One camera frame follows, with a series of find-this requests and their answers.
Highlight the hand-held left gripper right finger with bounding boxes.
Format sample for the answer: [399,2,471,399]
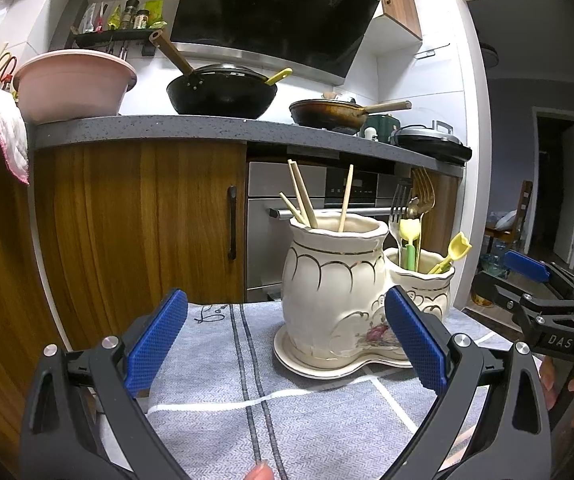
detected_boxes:
[384,285,552,480]

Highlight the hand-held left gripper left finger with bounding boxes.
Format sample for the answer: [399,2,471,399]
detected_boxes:
[19,288,190,480]

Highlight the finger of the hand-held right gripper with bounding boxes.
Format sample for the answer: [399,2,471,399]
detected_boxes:
[471,270,574,318]
[503,250,574,293]

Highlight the yellow fork with green handle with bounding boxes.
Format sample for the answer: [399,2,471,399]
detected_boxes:
[427,231,472,276]

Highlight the yellow spoon with green handle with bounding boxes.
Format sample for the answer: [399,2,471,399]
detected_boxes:
[397,216,422,272]

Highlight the cream ceramic utensil holder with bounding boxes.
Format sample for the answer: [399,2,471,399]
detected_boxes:
[273,211,456,380]

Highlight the silver fork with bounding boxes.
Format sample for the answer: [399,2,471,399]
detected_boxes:
[388,179,414,261]

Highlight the gold fork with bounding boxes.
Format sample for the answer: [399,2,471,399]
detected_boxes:
[411,166,438,221]

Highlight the wooden chopstick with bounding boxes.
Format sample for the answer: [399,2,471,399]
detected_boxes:
[279,192,304,223]
[292,159,319,227]
[338,164,355,233]
[287,160,314,228]

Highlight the person's right hand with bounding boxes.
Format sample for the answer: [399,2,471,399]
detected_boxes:
[539,357,574,408]

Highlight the wooden chair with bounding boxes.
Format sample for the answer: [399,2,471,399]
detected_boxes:
[484,180,534,253]

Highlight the narrow wooden cabinet door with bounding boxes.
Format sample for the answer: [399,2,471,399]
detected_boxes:
[419,167,462,261]

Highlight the grey striped cloth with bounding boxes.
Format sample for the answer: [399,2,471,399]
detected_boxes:
[144,302,518,480]

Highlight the stainless steel oven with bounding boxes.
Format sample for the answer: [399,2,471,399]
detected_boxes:
[246,157,418,303]

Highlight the black electric griddle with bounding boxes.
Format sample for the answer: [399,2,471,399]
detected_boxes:
[391,121,472,163]

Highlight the green kitchen appliance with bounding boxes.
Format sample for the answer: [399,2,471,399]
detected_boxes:
[362,114,402,140]

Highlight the grey kitchen countertop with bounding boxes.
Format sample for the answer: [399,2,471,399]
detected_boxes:
[0,102,468,178]

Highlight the brown frying pan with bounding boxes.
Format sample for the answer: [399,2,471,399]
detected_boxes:
[289,97,412,131]

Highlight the white towel with pink edge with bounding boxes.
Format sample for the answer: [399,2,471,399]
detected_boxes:
[0,87,31,186]

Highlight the pink plastic basin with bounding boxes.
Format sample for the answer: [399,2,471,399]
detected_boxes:
[13,50,138,125]

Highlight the yellow spatula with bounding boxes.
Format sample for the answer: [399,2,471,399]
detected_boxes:
[264,67,294,86]

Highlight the black spice rack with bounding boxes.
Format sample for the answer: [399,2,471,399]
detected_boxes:
[52,0,168,58]

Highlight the green seasoning packet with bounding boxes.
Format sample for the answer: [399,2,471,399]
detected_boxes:
[146,0,168,28]

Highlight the black range hood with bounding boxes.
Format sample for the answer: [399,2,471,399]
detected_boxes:
[169,0,382,86]

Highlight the black wok with wooden handle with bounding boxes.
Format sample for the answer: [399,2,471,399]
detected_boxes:
[149,30,278,117]

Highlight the red handled scissors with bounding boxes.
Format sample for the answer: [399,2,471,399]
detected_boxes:
[0,52,18,86]

